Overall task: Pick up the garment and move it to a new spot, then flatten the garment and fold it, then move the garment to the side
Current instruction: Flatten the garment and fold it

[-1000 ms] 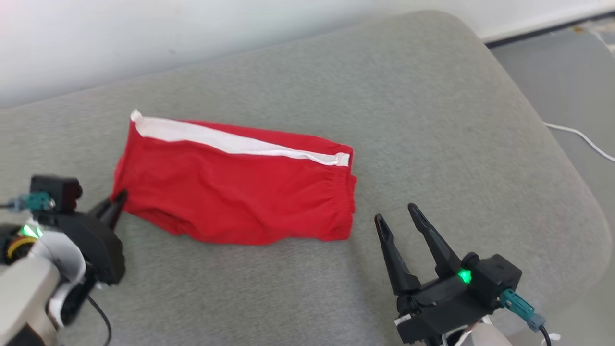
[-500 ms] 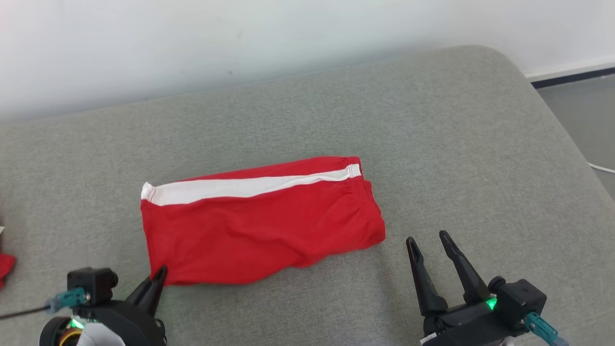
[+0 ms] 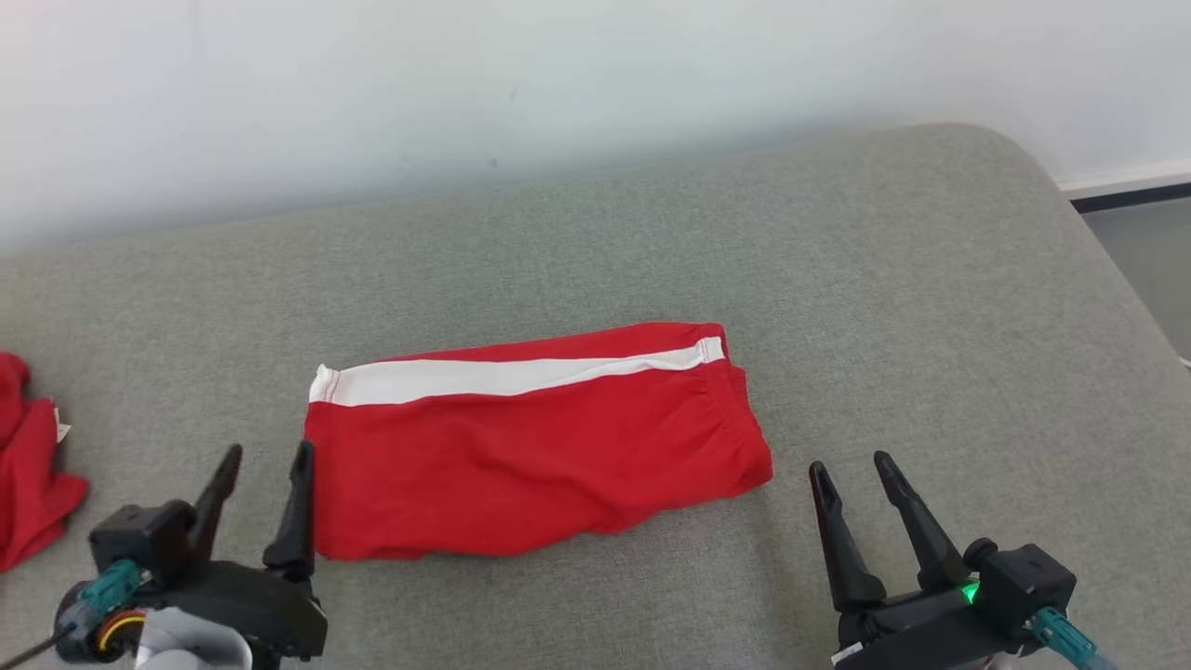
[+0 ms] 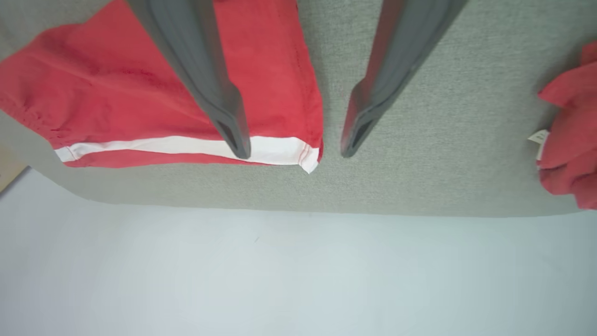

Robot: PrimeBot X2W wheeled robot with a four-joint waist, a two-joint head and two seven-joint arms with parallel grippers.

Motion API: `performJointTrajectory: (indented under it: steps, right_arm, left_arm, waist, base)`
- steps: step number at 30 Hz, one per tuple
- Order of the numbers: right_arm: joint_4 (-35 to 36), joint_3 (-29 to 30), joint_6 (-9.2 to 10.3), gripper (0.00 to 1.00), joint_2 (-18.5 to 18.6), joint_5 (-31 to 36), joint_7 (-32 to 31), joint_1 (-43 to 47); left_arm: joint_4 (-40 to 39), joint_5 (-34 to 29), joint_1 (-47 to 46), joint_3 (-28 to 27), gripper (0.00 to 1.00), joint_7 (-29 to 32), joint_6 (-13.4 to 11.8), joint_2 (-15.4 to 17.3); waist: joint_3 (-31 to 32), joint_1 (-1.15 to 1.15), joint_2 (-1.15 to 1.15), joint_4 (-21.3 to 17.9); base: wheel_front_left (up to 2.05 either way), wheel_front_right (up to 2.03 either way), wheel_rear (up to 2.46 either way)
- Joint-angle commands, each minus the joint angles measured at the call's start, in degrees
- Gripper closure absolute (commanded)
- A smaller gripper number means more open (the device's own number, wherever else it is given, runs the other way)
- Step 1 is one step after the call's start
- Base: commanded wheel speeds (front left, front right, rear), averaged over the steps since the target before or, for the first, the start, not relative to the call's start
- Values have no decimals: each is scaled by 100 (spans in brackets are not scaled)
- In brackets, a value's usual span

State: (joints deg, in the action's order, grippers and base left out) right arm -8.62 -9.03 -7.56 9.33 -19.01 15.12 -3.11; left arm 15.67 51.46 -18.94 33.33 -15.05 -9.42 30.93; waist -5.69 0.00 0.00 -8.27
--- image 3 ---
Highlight dark wall baseboard strip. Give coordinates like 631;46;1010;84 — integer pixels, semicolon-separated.
1061;167;1191;214

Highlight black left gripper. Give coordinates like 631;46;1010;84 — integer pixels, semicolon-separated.
140;440;329;670

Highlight teal left camera cable plug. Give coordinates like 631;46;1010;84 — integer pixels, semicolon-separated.
54;558;152;664

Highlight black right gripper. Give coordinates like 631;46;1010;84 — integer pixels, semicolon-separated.
808;450;1020;670

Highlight teal camera cable plug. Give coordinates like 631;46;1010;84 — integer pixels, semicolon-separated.
54;558;152;664
1031;605;1119;670

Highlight red shorts with white stripe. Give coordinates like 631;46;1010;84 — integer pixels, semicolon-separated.
304;321;774;563

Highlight red jersey with number print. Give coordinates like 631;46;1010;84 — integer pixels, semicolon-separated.
0;352;90;571

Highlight teal right camera cable plug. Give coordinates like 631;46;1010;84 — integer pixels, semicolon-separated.
1031;605;1119;670

